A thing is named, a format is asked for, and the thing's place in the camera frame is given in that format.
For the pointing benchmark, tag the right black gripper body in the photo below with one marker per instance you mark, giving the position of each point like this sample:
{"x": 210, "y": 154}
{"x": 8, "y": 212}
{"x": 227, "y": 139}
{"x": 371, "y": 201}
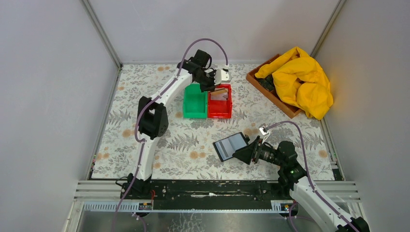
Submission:
{"x": 268, "y": 154}

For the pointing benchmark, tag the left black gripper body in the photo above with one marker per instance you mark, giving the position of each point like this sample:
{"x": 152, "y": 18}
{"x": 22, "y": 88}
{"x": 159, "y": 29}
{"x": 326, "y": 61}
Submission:
{"x": 205, "y": 79}

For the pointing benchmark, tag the black leather card holder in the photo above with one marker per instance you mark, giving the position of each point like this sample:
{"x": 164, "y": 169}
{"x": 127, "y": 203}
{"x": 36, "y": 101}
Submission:
{"x": 227, "y": 146}

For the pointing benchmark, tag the green plastic bin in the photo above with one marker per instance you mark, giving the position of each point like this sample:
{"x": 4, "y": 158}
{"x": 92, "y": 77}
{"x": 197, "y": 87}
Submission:
{"x": 195, "y": 102}

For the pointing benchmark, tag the red plastic bin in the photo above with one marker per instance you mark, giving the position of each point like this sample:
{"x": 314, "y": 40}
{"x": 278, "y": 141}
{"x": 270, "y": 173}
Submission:
{"x": 220, "y": 109}

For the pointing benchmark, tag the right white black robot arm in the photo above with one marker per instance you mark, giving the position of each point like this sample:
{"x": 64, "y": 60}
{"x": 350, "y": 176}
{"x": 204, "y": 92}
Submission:
{"x": 295, "y": 180}

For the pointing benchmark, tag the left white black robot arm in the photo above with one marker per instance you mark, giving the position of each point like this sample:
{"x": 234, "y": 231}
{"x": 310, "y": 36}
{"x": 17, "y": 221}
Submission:
{"x": 152, "y": 117}

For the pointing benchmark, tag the clear card stack in bin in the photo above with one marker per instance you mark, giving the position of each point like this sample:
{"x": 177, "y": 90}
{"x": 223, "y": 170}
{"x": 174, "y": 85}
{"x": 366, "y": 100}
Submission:
{"x": 218, "y": 99}

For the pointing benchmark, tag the brown wooden tray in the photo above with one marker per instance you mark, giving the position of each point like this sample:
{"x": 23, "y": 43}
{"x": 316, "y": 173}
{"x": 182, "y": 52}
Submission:
{"x": 289, "y": 110}

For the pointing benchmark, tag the floral table mat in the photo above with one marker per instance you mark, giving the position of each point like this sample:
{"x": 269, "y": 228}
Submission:
{"x": 186, "y": 150}

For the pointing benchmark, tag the dark items in tray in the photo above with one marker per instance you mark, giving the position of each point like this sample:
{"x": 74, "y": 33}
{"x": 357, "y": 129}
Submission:
{"x": 267, "y": 83}

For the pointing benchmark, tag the yellow cloth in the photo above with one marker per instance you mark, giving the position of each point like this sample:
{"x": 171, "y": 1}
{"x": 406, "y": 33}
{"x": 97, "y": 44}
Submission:
{"x": 300, "y": 81}

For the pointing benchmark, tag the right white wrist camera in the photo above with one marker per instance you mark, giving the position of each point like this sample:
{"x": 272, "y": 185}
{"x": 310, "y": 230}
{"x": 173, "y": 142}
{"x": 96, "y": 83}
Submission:
{"x": 265, "y": 132}

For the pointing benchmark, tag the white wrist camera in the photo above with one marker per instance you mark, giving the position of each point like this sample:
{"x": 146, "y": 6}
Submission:
{"x": 265, "y": 132}
{"x": 222, "y": 76}

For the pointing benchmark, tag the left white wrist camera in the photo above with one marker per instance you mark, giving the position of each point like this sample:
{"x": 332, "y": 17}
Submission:
{"x": 222, "y": 76}

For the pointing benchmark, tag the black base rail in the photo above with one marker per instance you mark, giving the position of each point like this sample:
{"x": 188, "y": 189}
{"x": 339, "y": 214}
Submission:
{"x": 207, "y": 194}

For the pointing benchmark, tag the grey slotted cable duct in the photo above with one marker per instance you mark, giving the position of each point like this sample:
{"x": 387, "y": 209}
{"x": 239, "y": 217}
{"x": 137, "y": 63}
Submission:
{"x": 147, "y": 207}

